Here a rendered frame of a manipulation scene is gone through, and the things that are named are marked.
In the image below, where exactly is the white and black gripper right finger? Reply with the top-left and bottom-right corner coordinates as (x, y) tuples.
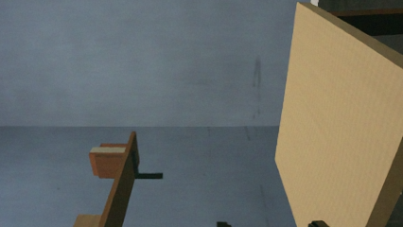
(307, 220), (330, 227)

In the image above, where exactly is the dark brown work mat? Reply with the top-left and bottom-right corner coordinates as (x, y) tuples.
(318, 0), (403, 227)

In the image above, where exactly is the tan wooden stool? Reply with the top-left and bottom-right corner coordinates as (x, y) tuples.
(275, 2), (403, 227)

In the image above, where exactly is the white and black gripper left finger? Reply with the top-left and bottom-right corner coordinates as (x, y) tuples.
(217, 222), (232, 227)

